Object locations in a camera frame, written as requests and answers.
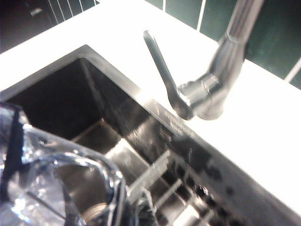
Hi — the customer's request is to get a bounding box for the steel sink drain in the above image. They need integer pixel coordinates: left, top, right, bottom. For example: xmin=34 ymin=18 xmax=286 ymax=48
xmin=81 ymin=202 xmax=112 ymax=226

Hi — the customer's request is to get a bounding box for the steel faucet lever handle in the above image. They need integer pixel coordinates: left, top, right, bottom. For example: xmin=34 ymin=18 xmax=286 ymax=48
xmin=143 ymin=30 xmax=195 ymax=121

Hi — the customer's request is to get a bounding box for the clear faceted glass mug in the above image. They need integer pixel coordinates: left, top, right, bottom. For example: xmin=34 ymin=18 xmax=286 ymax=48
xmin=0 ymin=102 xmax=129 ymax=226

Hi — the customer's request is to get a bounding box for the black kitchen sink basin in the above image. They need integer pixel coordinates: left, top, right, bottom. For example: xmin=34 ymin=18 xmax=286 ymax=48
xmin=0 ymin=44 xmax=261 ymax=226

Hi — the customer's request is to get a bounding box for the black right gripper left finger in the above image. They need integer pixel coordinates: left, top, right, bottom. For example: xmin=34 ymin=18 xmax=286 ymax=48
xmin=109 ymin=164 xmax=134 ymax=226

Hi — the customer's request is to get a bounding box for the grey metal faucet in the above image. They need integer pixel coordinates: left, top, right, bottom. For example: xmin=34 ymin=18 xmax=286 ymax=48
xmin=178 ymin=0 xmax=264 ymax=121

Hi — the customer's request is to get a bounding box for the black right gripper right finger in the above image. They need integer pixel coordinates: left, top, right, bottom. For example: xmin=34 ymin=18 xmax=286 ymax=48
xmin=135 ymin=192 xmax=156 ymax=226

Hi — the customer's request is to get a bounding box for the black sink drying rack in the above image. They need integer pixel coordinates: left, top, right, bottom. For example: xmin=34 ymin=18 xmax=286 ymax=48
xmin=127 ymin=150 xmax=238 ymax=226

